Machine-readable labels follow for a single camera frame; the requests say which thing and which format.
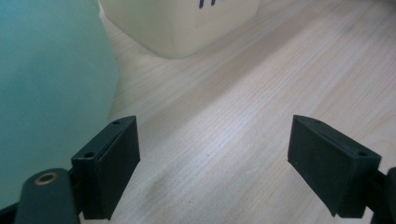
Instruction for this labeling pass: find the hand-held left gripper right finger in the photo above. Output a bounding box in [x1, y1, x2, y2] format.
[286, 114, 383, 219]

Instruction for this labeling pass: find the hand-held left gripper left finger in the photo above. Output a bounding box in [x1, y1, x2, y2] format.
[70, 115, 141, 221]

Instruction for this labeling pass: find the green plastic bag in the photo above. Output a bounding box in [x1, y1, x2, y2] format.
[0, 0, 120, 211]

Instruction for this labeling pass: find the white plastic bin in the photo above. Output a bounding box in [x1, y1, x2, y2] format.
[98, 0, 262, 60]

